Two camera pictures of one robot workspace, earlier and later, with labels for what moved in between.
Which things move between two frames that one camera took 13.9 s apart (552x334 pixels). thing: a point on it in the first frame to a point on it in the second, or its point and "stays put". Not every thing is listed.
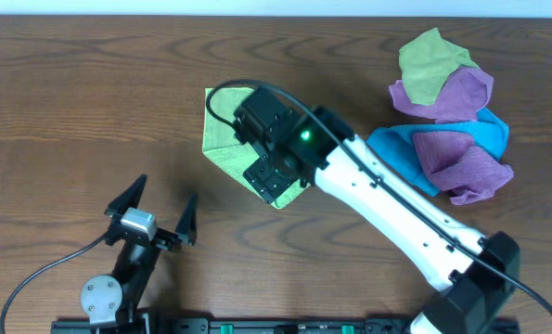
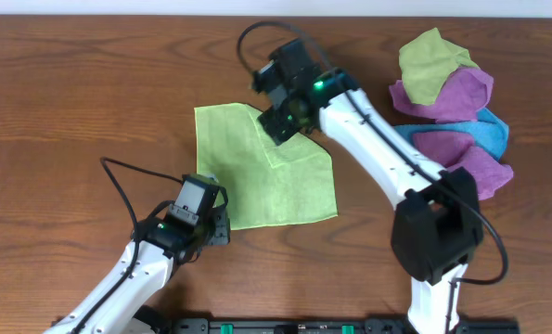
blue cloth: [395, 145] stays put
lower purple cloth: [455, 165] stays put
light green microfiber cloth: [226, 101] to [265, 183]
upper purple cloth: [466, 94] stays put
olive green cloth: [426, 64] stays put
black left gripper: [187, 233] to [224, 234]
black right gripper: [260, 177] to [278, 131]
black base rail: [250, 326] stays put
